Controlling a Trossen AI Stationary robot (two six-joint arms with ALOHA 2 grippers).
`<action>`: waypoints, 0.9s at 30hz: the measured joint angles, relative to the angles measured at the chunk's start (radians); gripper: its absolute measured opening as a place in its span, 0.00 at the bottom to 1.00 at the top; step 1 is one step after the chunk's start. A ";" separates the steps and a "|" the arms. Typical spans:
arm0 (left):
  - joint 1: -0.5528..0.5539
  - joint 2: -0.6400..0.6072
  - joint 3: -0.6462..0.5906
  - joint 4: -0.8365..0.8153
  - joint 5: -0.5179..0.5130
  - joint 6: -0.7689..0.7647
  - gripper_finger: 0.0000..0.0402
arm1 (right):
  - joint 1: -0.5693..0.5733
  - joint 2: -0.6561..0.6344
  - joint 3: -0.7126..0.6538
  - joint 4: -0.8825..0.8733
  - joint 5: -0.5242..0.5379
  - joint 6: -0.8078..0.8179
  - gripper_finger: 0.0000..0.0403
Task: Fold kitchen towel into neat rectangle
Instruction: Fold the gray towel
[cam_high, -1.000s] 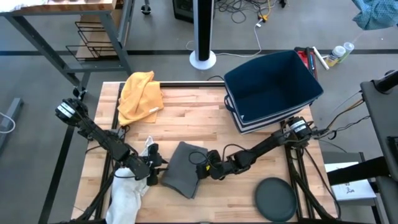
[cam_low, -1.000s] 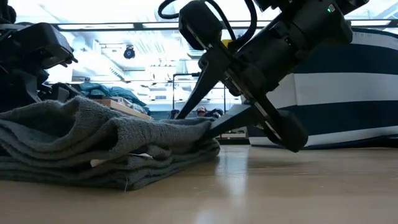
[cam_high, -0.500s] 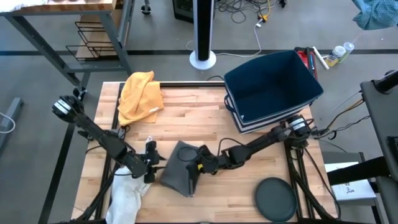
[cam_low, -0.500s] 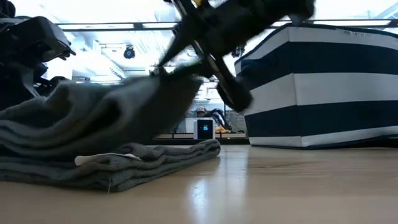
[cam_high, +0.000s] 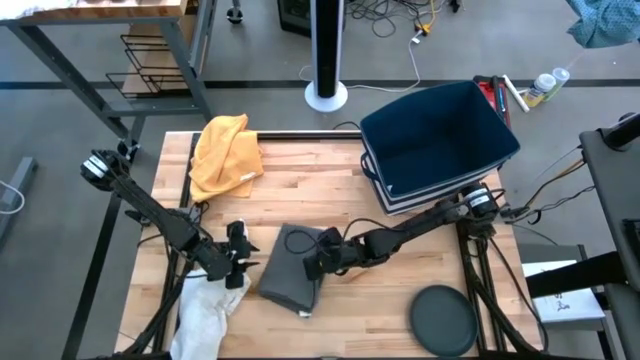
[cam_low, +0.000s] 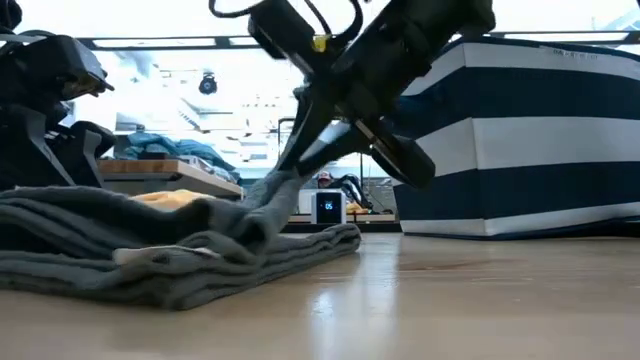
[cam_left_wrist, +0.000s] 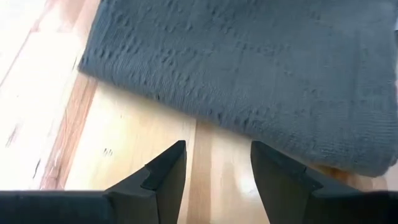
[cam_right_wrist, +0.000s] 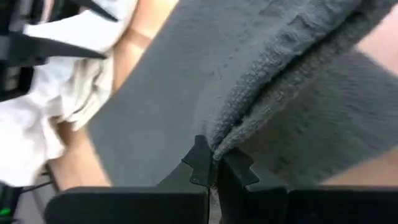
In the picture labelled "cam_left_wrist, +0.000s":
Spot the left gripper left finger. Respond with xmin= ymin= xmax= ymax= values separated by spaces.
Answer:
xmin=0 ymin=140 xmax=187 ymax=224

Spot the grey kitchen towel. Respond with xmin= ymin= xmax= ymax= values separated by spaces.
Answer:
xmin=78 ymin=0 xmax=398 ymax=178

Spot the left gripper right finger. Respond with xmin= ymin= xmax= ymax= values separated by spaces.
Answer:
xmin=250 ymin=141 xmax=398 ymax=224

